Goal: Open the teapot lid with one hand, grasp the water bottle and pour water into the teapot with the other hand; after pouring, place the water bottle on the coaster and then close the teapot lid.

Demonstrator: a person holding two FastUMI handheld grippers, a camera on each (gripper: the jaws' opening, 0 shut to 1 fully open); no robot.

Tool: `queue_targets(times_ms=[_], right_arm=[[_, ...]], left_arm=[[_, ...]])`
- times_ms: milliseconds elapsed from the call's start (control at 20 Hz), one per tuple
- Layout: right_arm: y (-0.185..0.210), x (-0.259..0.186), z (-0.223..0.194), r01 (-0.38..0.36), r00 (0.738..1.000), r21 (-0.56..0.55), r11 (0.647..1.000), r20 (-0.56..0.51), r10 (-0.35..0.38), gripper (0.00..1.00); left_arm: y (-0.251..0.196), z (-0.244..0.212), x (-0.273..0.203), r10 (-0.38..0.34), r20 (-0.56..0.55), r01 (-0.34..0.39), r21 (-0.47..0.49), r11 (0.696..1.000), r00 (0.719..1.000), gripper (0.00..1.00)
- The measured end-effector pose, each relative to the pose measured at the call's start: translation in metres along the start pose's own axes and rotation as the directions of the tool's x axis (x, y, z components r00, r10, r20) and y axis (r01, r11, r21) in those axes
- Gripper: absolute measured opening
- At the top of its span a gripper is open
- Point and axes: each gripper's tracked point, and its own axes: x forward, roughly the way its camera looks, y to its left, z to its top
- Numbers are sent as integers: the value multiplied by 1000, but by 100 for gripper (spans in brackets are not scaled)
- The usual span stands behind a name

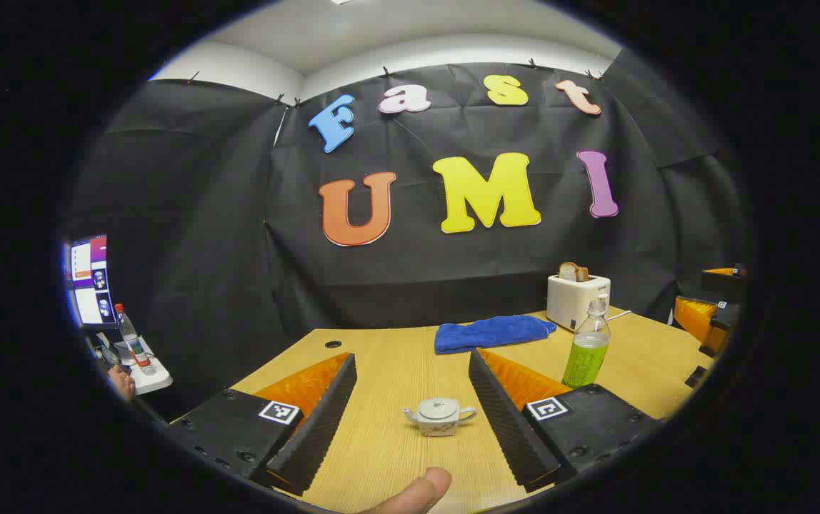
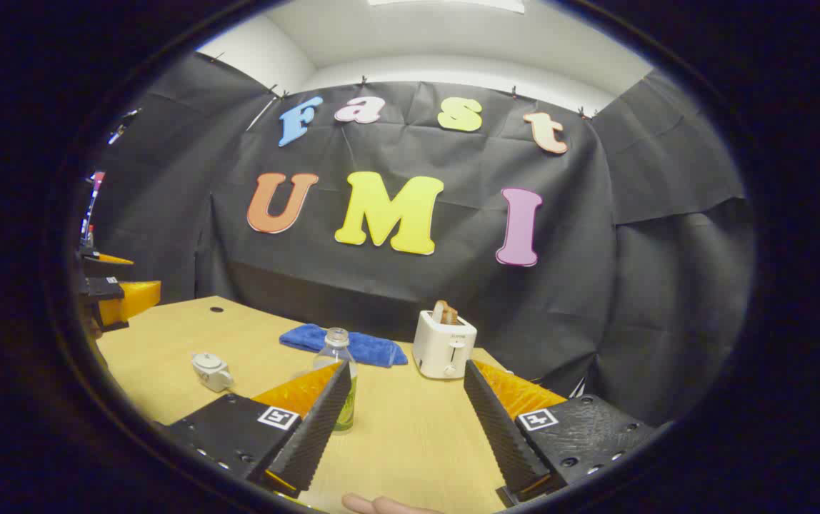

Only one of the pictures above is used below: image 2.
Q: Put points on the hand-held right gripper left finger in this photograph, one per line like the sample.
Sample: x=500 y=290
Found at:
x=313 y=435

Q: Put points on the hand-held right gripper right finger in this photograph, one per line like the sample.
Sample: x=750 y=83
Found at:
x=499 y=428

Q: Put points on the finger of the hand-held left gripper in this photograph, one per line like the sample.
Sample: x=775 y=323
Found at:
x=99 y=268
x=135 y=296

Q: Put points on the clear water bottle green label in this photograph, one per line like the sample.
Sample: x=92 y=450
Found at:
x=337 y=350

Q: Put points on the white teacup lid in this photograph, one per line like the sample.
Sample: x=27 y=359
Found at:
x=204 y=359

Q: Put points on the white teacup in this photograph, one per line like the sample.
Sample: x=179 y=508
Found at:
x=213 y=375

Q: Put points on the computer monitor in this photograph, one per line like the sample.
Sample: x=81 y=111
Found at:
x=92 y=207

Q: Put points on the white toaster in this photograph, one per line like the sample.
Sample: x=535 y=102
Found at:
x=442 y=350

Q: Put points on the blue towel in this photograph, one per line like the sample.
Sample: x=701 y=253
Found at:
x=374 y=348

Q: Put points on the brown bread slice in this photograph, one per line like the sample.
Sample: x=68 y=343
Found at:
x=444 y=313

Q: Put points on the black backdrop cloth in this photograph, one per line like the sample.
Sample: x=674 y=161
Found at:
x=453 y=285

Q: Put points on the ceiling light panel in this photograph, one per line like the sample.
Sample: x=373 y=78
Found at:
x=446 y=3

